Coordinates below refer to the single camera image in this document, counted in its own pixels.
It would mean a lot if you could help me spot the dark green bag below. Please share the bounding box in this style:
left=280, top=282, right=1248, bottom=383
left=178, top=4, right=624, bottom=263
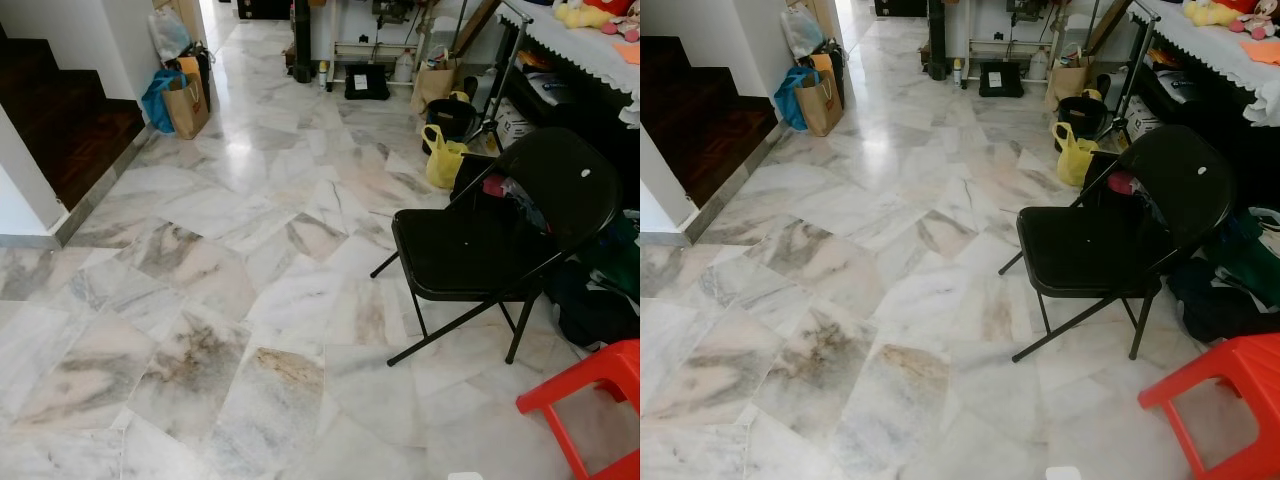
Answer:
left=575, top=212, right=641, bottom=303
left=1203, top=207, right=1280, bottom=308

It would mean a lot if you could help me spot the black bag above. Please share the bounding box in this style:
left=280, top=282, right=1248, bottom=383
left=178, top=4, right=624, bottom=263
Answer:
left=1167, top=257, right=1280, bottom=344
left=543, top=260, right=641, bottom=350

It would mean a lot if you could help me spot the dark wooden staircase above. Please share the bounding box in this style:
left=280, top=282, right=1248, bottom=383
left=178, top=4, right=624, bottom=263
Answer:
left=0, top=25, right=147, bottom=212
left=640, top=35, right=780, bottom=210

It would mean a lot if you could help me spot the red plastic stool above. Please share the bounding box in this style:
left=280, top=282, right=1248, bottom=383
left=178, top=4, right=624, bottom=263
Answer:
left=1138, top=333, right=1280, bottom=480
left=516, top=339, right=641, bottom=480

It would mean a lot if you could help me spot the white cardboard box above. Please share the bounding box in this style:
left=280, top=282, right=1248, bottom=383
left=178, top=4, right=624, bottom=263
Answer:
left=1124, top=96, right=1167, bottom=142
left=494, top=99, right=538, bottom=152

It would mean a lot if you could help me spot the black folding chair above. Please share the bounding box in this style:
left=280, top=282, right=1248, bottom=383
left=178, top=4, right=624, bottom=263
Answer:
left=998, top=125, right=1238, bottom=364
left=370, top=127, right=624, bottom=367

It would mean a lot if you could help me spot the table with white tablecloth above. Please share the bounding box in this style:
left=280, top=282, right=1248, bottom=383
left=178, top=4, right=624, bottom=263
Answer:
left=498, top=0, right=641, bottom=128
left=1130, top=0, right=1280, bottom=128

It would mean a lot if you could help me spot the blue bag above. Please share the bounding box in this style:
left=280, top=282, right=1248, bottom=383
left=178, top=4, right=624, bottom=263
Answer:
left=773, top=66, right=817, bottom=132
left=141, top=68, right=187, bottom=135

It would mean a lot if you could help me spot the yellow plastic bag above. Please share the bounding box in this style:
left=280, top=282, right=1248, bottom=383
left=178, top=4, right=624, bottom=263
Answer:
left=1050, top=121, right=1099, bottom=188
left=422, top=124, right=470, bottom=191

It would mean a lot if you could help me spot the pink plush toy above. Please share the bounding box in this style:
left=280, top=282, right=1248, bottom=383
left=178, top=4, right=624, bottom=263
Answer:
left=605, top=8, right=641, bottom=44
left=1230, top=8, right=1280, bottom=42

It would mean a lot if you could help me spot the metal tripod stand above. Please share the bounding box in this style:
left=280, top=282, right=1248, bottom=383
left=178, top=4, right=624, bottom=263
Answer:
left=1098, top=5, right=1161, bottom=149
left=468, top=8, right=533, bottom=153

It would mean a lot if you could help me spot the brown paper shopping bag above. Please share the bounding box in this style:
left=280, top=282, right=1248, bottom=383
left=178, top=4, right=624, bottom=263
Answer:
left=411, top=60, right=462, bottom=114
left=163, top=72, right=212, bottom=141
left=795, top=70, right=845, bottom=138
left=1044, top=58, right=1094, bottom=112

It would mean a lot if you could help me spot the black bucket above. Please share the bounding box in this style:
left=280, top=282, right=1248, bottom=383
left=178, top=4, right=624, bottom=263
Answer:
left=1056, top=90, right=1110, bottom=151
left=424, top=92, right=480, bottom=153

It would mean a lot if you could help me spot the yellow plush toy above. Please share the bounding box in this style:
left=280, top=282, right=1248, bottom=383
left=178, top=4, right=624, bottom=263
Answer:
left=553, top=2, right=614, bottom=30
left=1183, top=0, right=1242, bottom=29

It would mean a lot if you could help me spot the clear plastic bag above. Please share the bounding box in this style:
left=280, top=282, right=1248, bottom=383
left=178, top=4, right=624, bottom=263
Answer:
left=782, top=4, right=827, bottom=60
left=150, top=7, right=192, bottom=64

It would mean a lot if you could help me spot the black box white label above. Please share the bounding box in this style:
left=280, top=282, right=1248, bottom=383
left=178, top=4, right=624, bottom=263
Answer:
left=978, top=62, right=1026, bottom=99
left=345, top=64, right=392, bottom=102

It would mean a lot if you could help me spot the black pole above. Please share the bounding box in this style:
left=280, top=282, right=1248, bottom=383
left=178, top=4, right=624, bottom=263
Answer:
left=926, top=0, right=950, bottom=82
left=291, top=0, right=316, bottom=84

